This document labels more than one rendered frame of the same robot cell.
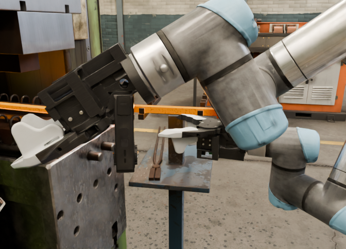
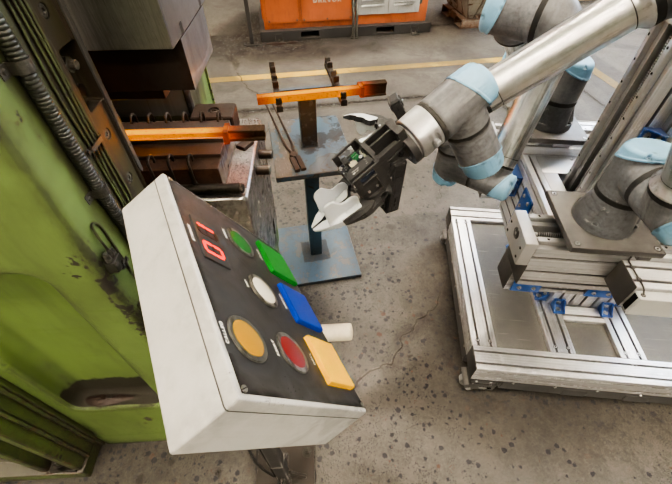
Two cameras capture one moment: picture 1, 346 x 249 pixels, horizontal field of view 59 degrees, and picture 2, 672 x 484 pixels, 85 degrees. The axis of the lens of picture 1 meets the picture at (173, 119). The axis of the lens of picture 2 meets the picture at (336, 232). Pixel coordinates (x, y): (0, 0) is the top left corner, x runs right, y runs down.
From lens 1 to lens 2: 0.43 m
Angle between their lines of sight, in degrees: 34
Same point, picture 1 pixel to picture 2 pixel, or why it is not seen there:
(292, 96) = (372, 5)
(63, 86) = (366, 170)
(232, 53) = (483, 120)
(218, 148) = not seen: hidden behind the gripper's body
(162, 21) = not seen: outside the picture
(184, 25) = (452, 104)
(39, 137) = (343, 208)
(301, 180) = not seen: hidden behind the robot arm
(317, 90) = not seen: outside the picture
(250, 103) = (488, 153)
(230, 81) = (479, 140)
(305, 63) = (508, 97)
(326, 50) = (525, 87)
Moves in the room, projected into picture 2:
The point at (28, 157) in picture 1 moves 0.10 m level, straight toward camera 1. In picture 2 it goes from (335, 224) to (384, 255)
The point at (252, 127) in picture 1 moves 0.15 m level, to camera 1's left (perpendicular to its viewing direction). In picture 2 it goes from (486, 168) to (410, 187)
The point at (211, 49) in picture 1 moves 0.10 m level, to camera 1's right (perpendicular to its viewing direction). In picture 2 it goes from (469, 121) to (522, 109)
